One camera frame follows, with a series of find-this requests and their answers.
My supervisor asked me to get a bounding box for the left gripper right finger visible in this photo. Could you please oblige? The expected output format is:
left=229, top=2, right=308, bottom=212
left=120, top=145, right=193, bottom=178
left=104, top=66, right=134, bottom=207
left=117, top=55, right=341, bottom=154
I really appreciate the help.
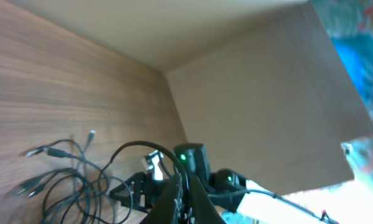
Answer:
left=189, top=175, right=225, bottom=224

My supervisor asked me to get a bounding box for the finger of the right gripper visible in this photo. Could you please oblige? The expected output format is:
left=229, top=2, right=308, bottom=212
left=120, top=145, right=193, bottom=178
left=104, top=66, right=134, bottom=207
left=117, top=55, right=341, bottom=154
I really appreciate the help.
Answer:
left=109, top=179, right=134, bottom=207

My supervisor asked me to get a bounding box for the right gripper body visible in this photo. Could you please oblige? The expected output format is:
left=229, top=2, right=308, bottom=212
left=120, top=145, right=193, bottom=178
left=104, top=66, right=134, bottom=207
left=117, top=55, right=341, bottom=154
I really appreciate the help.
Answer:
left=130, top=172, right=170, bottom=213

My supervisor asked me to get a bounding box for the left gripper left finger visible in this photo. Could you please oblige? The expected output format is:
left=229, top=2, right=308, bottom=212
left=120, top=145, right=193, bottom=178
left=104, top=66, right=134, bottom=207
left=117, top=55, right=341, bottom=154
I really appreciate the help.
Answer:
left=141, top=174, right=182, bottom=224

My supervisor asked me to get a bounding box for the thin black cable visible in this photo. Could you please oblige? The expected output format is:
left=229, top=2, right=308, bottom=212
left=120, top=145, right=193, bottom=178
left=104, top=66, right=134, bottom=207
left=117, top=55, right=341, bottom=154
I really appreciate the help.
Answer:
left=27, top=129, right=134, bottom=224

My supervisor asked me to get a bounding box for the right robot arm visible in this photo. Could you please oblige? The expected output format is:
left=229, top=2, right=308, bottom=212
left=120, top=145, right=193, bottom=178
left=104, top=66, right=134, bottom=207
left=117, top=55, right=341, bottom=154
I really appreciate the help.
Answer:
left=109, top=141, right=335, bottom=223

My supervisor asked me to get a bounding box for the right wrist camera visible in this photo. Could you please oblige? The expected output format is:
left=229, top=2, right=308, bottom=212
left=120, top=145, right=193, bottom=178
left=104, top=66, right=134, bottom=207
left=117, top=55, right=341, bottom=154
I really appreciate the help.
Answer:
left=142, top=150, right=164, bottom=180

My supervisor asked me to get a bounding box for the right camera cable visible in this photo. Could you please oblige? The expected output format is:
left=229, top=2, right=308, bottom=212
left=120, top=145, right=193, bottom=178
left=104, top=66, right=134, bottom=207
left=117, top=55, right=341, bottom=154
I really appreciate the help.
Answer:
left=97, top=140, right=330, bottom=224

